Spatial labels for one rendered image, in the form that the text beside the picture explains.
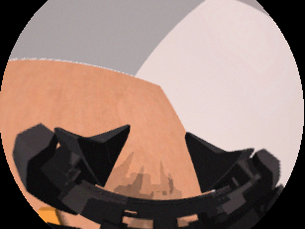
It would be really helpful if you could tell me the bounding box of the orange rectangular bar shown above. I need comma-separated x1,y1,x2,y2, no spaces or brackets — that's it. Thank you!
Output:
38,206,64,226

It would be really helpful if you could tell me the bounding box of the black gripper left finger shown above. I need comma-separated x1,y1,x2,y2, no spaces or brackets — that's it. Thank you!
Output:
53,125,130,187

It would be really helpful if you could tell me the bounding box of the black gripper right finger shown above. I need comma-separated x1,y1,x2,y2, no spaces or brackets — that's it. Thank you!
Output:
185,131,255,193

